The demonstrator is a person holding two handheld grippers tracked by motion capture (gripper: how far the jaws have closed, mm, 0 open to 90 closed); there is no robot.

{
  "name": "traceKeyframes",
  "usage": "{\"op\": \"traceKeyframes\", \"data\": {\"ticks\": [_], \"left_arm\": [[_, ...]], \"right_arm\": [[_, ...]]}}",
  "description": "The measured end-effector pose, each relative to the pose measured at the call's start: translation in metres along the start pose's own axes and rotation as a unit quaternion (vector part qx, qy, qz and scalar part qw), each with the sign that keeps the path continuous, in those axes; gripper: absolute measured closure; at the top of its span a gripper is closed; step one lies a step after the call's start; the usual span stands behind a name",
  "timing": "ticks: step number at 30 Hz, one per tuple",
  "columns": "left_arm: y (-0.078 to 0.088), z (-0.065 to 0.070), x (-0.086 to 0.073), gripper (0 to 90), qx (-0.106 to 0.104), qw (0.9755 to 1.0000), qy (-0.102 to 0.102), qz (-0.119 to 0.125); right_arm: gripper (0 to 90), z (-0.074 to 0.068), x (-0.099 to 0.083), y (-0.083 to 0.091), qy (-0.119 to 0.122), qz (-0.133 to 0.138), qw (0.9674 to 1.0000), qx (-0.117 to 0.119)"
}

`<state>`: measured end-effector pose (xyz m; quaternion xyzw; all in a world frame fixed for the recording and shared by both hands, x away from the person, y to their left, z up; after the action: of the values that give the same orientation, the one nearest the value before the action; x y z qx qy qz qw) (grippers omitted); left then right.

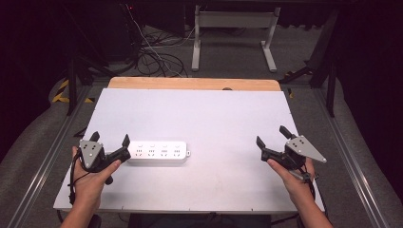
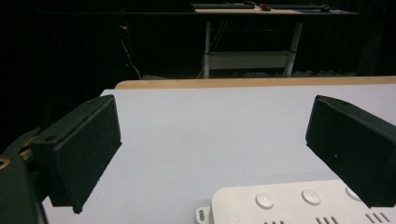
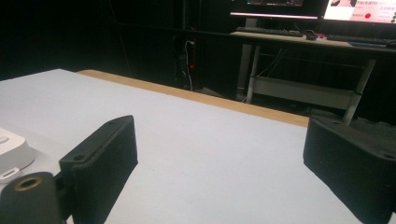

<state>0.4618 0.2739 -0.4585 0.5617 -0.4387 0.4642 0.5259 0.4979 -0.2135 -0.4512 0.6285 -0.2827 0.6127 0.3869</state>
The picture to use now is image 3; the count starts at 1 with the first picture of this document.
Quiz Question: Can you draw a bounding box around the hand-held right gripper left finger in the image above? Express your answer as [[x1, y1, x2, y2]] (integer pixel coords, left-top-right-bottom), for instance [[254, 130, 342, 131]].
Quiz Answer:
[[59, 115, 139, 224]]

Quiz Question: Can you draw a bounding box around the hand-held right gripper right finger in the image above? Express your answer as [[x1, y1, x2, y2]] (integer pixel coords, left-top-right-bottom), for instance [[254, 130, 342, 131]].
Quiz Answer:
[[303, 116, 396, 224]]

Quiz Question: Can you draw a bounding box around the white table mat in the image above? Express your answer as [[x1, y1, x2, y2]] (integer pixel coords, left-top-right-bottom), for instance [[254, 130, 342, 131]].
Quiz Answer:
[[0, 68, 396, 224]]

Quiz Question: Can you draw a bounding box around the white plastic device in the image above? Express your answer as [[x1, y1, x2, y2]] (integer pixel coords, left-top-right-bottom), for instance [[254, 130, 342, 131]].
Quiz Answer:
[[0, 127, 35, 185]]

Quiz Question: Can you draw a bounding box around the black keyboard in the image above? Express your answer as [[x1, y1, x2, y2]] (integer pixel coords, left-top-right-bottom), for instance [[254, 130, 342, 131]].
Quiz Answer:
[[235, 26, 304, 38], [325, 34, 396, 46]]

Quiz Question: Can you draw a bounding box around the monitor with white screen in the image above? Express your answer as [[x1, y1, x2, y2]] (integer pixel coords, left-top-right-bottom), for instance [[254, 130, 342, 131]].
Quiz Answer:
[[323, 0, 396, 24]]

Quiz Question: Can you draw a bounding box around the black computer monitor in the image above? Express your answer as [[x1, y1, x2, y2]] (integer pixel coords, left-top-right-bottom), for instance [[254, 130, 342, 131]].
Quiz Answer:
[[229, 0, 328, 21]]

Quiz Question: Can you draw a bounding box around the wooden desk with metal frame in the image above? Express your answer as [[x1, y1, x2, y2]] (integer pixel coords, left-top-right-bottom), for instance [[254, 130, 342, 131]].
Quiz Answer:
[[229, 31, 396, 125]]

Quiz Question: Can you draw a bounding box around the white cable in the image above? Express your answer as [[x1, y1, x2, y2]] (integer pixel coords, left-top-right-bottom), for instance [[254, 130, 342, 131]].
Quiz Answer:
[[182, 40, 195, 91]]

